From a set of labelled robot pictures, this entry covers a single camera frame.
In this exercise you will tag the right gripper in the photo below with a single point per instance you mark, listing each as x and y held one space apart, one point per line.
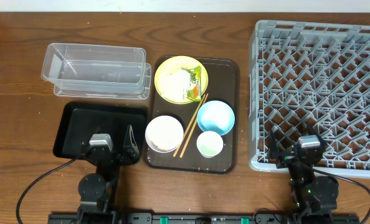
297 157

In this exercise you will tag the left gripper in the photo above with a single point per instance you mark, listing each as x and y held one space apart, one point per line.
130 150

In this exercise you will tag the white bowl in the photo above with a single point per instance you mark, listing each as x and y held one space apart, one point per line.
164 134

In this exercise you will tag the small white cup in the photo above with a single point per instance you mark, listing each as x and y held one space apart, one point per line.
209 144

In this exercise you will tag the white tissue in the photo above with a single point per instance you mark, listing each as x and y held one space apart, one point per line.
174 86

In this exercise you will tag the light blue bowl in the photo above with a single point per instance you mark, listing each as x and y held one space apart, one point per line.
216 116

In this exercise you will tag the green snack wrapper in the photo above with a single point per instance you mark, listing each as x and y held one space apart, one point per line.
193 85

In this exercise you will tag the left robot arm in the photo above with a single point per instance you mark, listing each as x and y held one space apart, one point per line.
97 190

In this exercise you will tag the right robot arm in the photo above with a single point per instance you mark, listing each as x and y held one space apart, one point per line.
314 195

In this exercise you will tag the grey plastic dishwasher rack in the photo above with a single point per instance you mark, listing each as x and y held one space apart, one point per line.
304 73

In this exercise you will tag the wooden chopstick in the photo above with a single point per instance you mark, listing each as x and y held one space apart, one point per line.
190 123
189 134

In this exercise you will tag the black plastic tray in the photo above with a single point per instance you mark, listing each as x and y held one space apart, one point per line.
81 120

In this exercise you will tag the yellow round plate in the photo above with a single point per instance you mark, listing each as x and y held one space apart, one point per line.
173 64

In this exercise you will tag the clear plastic bin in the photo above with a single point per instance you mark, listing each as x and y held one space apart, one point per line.
97 71

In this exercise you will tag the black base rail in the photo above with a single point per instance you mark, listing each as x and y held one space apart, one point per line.
147 218

